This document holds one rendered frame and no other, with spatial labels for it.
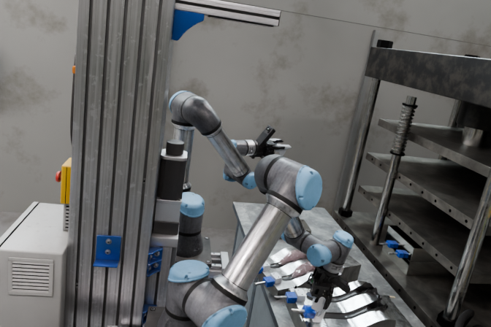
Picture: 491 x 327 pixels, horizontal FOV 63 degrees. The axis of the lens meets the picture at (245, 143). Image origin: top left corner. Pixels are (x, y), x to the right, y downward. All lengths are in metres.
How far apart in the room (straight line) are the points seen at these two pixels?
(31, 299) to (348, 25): 3.37
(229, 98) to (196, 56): 0.48
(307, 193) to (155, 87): 0.53
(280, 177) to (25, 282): 0.83
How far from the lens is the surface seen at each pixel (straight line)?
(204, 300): 1.16
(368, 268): 2.45
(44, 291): 1.45
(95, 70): 1.21
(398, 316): 2.04
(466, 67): 2.13
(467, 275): 2.12
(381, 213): 2.69
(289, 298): 1.84
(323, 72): 3.96
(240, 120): 3.87
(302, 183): 1.11
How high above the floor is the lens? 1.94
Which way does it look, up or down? 15 degrees down
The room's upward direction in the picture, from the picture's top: 9 degrees clockwise
